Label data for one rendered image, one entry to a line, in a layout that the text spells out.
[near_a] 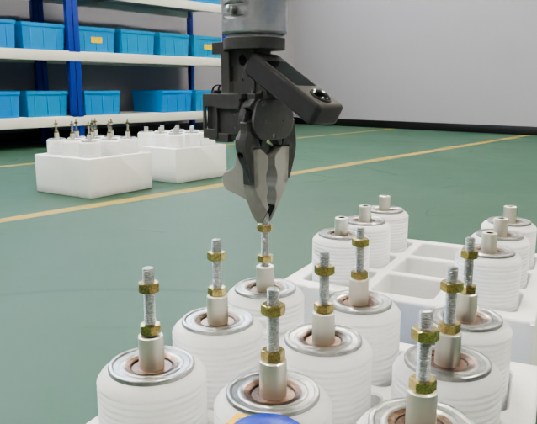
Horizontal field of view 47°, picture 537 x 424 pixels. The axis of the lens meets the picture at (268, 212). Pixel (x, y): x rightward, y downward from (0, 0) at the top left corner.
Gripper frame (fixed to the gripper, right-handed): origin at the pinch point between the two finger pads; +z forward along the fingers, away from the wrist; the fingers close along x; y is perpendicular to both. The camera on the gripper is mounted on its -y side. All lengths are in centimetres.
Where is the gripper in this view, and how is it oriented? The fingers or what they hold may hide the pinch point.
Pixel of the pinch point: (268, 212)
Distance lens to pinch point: 73.4
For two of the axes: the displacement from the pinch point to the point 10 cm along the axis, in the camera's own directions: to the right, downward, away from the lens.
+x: -6.4, 1.5, -7.5
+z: 0.0, 9.8, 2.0
